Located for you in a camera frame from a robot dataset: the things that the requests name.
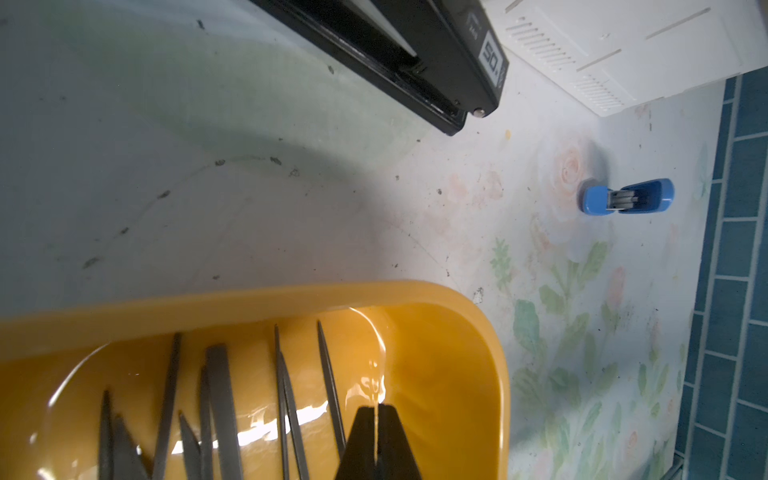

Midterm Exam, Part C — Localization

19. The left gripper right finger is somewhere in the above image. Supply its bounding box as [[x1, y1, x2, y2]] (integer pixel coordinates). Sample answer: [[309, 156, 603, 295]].
[[376, 404, 422, 480]]

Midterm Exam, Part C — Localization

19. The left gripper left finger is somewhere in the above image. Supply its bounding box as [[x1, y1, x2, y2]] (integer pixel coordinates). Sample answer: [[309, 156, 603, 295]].
[[335, 407, 376, 480]]

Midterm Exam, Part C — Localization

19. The needle file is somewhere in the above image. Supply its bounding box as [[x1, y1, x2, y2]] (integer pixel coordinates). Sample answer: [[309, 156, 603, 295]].
[[97, 390, 114, 480], [317, 320, 346, 459], [151, 333, 182, 480], [113, 416, 149, 480], [179, 413, 202, 480], [205, 344, 244, 480], [199, 366, 214, 480], [274, 325, 290, 480], [282, 354, 310, 479]]

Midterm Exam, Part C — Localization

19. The yellow plastic storage tray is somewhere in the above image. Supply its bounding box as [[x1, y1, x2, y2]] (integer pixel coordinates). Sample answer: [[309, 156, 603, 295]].
[[1, 281, 510, 479]]

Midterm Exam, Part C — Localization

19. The white desktop file organizer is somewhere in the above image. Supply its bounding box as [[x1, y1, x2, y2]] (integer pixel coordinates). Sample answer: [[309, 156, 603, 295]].
[[483, 0, 767, 117]]

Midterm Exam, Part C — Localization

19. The small blue stapler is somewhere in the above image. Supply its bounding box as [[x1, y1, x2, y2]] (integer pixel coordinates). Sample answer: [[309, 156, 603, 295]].
[[580, 178, 675, 216]]

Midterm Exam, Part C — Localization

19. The black stapler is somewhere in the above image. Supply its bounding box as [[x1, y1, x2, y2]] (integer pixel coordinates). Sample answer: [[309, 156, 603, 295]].
[[257, 0, 509, 136]]

